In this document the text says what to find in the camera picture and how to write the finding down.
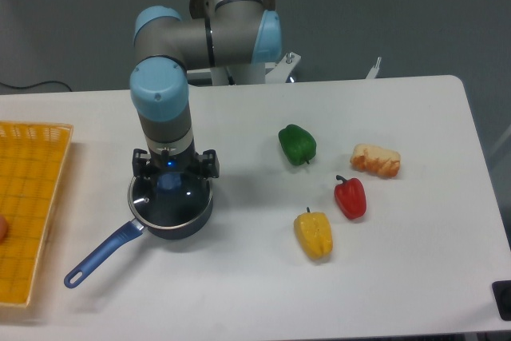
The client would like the green bell pepper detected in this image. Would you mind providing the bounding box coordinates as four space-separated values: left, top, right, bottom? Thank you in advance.
278 124 317 166

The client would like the black cable on floor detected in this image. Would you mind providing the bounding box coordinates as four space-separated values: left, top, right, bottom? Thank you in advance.
0 81 73 92

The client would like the glass lid blue knob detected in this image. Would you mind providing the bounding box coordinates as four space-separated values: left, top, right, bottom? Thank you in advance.
128 173 213 231

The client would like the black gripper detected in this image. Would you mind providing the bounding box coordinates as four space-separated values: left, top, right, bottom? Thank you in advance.
132 145 220 181

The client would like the red bell pepper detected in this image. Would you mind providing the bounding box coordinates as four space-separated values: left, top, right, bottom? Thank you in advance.
334 175 366 220

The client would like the yellow bell pepper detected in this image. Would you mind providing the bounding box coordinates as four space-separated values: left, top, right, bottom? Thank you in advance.
293 207 333 260

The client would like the dark blue saucepan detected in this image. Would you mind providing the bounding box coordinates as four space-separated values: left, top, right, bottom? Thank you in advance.
63 172 215 289

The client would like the white base frame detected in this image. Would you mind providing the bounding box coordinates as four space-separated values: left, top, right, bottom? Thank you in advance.
185 52 383 87

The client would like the yellow woven basket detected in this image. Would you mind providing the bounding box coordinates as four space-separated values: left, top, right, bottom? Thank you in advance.
1 121 73 307

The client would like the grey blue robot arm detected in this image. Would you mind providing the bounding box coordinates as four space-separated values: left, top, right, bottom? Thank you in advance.
129 0 282 179

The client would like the toasted bread piece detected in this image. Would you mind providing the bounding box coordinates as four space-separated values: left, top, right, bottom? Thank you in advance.
350 144 401 178

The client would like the black table corner device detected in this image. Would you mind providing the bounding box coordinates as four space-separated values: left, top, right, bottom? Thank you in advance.
492 280 511 321

